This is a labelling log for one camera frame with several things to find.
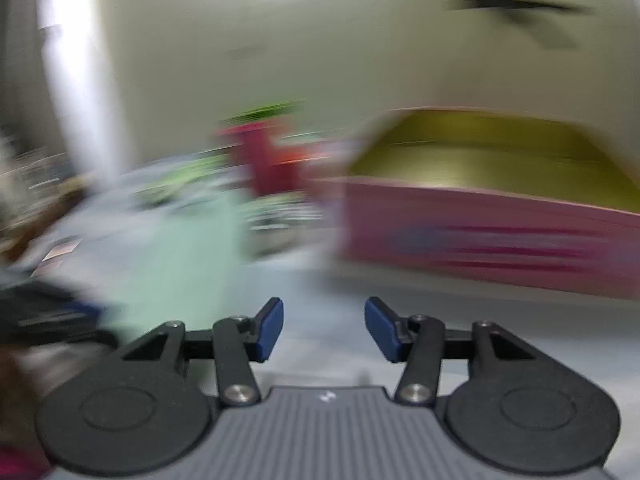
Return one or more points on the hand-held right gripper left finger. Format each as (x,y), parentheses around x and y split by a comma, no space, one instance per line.
(270,330)

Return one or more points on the white vertical post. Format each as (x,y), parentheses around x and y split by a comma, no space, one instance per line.
(67,70)

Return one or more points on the green printed box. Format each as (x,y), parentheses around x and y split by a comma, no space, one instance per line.
(262,110)
(185,175)

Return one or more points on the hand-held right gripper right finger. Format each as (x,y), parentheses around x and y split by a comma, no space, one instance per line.
(382,330)

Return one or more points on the teal plush toy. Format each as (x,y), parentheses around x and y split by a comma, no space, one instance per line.
(190,260)

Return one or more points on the blue striped bed sheet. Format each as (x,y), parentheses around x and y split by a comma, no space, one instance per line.
(320,280)

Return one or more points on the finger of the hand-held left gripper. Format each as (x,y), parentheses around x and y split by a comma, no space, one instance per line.
(82,314)

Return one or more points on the pink floral tin box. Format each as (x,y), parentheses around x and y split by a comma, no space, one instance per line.
(450,240)

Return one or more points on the red box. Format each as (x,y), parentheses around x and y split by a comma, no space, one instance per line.
(270,160)

